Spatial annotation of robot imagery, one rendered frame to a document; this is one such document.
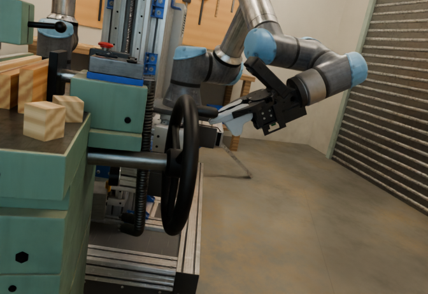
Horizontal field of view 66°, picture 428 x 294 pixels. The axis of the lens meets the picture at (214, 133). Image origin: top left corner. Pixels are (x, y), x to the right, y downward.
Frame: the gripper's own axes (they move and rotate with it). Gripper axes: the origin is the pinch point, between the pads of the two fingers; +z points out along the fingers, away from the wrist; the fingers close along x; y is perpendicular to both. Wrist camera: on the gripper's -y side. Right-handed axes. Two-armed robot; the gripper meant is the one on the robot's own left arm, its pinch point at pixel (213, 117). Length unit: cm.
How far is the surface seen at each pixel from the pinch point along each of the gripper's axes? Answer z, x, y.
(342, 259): -51, 76, 138
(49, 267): 31.4, -24.9, 2.9
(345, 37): -231, 322, 75
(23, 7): 22.9, -5.4, -30.9
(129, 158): 18.8, -4.3, -0.3
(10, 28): 26.1, -5.9, -28.7
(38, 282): 33.8, -24.9, 4.4
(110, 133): 19.5, -6.3, -6.8
